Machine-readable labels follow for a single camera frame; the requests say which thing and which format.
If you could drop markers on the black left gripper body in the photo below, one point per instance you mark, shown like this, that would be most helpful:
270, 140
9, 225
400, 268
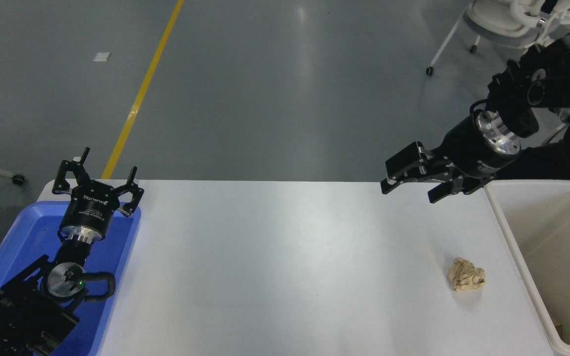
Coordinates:
89, 205

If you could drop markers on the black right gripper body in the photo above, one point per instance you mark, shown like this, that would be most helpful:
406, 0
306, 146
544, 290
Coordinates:
470, 153

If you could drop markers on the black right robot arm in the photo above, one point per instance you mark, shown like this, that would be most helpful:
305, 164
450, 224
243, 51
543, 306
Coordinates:
552, 74

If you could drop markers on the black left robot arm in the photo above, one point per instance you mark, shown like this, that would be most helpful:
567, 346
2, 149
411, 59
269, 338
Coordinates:
27, 311

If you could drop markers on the blue plastic tray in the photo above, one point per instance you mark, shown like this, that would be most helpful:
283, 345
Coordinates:
23, 237

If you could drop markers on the crumpled tan paper ball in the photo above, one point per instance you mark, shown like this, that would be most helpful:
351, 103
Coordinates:
467, 274

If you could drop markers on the small white paper scrap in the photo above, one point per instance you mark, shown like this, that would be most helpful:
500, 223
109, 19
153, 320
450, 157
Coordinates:
101, 57

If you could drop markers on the white office chair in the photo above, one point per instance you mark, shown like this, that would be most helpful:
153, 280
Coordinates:
493, 20

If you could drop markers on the large pale plastic bin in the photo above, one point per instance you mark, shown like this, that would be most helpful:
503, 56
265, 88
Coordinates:
562, 257

